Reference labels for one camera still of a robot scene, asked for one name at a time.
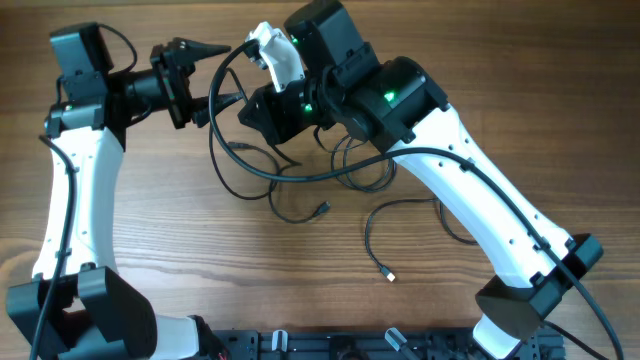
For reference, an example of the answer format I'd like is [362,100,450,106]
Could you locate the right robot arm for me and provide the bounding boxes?
[239,1,603,359]

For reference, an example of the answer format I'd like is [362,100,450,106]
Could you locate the camera black cable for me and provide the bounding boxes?
[208,38,626,360]
[28,134,79,360]

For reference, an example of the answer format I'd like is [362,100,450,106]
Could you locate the black usb cable silver plug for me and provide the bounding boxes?
[312,124,481,283]

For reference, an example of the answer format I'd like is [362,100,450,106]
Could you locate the right camera black cable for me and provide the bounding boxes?
[208,38,626,360]

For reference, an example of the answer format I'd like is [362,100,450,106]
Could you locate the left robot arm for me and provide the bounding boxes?
[6,22,230,359]

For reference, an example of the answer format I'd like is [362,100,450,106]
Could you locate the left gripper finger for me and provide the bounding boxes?
[172,37,231,65]
[191,92,244,128]

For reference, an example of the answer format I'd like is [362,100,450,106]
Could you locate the left camera black cable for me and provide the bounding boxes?
[28,134,79,360]

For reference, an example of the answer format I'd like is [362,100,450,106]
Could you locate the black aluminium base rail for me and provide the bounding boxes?
[209,327,566,360]

